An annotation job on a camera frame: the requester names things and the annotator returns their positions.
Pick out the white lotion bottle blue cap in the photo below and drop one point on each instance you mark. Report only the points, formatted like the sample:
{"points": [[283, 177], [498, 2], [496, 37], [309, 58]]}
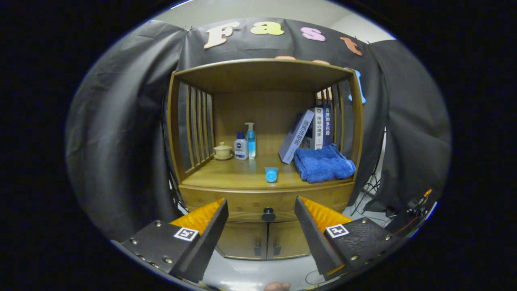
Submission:
{"points": [[241, 149]]}

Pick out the blue folded towel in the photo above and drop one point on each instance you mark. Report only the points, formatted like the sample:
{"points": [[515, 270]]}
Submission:
{"points": [[323, 165]]}

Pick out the wooden countertop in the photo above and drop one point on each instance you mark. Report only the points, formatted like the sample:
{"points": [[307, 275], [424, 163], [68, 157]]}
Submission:
{"points": [[234, 173]]}

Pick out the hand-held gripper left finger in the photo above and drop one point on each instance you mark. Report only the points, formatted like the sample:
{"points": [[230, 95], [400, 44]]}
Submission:
{"points": [[206, 242]]}

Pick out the white spine book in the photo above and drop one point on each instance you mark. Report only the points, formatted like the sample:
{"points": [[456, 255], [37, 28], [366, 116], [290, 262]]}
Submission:
{"points": [[318, 129]]}

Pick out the wooden cabinet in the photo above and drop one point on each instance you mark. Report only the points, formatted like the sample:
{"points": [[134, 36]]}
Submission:
{"points": [[262, 76]]}

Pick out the beige lidded teacup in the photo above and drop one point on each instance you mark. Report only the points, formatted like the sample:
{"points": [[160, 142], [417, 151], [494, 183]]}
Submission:
{"points": [[223, 151]]}

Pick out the lavender book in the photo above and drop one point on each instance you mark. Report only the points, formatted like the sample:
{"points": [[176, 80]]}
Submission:
{"points": [[297, 135]]}

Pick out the wooden drawer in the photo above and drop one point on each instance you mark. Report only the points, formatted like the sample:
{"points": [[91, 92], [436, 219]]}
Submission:
{"points": [[250, 200]]}

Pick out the dark blue spine book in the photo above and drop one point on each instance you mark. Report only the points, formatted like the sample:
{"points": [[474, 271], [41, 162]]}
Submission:
{"points": [[328, 125]]}

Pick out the wooden cabinet door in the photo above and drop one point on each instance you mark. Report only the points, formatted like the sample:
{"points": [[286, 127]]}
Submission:
{"points": [[288, 238], [242, 240]]}

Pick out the black tripod stand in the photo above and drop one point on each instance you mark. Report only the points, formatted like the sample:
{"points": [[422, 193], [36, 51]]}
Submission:
{"points": [[370, 190]]}

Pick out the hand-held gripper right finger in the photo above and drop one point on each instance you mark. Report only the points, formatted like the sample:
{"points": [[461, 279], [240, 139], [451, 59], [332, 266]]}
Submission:
{"points": [[313, 238]]}

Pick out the black backdrop cloth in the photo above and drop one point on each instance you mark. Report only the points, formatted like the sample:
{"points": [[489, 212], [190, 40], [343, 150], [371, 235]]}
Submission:
{"points": [[117, 141]]}

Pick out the blue white cream tube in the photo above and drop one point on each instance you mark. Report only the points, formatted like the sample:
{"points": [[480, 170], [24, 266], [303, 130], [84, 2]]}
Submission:
{"points": [[271, 175]]}

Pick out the blue pump bottle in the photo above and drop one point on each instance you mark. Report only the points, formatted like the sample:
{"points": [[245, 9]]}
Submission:
{"points": [[251, 143]]}

